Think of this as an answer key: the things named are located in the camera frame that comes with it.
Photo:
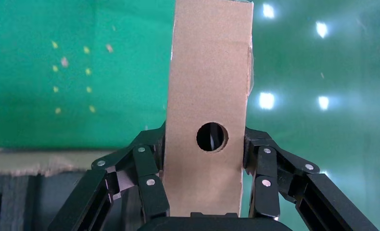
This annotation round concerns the large open cardboard carton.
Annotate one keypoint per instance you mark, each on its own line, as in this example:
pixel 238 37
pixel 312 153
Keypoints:
pixel 18 162

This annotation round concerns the long brown cardboard box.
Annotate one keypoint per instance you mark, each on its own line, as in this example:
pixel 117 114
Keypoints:
pixel 206 63

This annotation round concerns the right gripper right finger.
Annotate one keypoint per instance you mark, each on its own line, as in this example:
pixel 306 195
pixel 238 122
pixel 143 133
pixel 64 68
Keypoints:
pixel 266 191

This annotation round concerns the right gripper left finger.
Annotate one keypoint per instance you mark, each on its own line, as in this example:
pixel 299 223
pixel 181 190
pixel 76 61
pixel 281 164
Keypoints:
pixel 150 191

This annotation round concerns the green cloth with yellow specks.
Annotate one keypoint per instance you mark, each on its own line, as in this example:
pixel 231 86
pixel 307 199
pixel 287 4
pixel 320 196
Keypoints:
pixel 113 95

